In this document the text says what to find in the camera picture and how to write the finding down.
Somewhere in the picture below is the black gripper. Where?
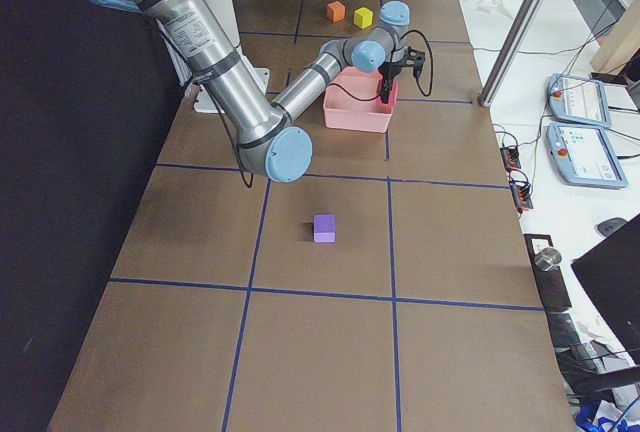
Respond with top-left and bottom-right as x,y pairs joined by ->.
380,46 -> 426,104

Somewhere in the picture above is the yellow foam block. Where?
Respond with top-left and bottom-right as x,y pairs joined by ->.
352,7 -> 374,30

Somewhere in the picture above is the orange foam block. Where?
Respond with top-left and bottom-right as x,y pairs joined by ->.
326,1 -> 346,23

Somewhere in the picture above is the purple foam block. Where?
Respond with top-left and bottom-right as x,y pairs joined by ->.
313,214 -> 336,243

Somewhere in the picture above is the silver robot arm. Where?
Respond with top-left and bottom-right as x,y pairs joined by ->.
89,0 -> 432,182

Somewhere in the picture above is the pink plastic bin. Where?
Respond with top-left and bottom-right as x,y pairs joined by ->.
323,67 -> 398,133

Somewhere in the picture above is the far orange connector box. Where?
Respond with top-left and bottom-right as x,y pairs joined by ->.
500,145 -> 521,171

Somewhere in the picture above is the orange connector box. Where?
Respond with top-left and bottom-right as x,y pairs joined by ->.
500,145 -> 521,171
509,179 -> 533,213

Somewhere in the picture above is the near orange connector box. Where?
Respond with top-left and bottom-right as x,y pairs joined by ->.
509,179 -> 533,213

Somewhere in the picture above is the far teach pendant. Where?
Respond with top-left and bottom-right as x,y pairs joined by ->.
547,73 -> 612,128

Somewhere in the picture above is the teach pendant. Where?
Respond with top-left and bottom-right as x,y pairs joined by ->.
546,122 -> 628,190
547,73 -> 612,128

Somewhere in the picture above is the near teach pendant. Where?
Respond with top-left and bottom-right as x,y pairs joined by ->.
546,122 -> 628,190

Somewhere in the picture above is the silver metal cylinder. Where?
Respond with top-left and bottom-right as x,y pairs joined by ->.
533,247 -> 562,272

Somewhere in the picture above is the black computer mouse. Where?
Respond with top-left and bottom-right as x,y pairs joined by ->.
596,217 -> 628,237

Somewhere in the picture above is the black plate under cylinder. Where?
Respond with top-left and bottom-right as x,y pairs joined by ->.
524,234 -> 572,313

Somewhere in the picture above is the black monitor corner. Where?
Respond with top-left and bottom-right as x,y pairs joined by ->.
571,220 -> 640,363

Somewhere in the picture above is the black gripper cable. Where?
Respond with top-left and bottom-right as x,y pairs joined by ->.
327,29 -> 434,102

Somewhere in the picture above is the aluminium frame post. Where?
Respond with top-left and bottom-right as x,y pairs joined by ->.
478,0 -> 544,107

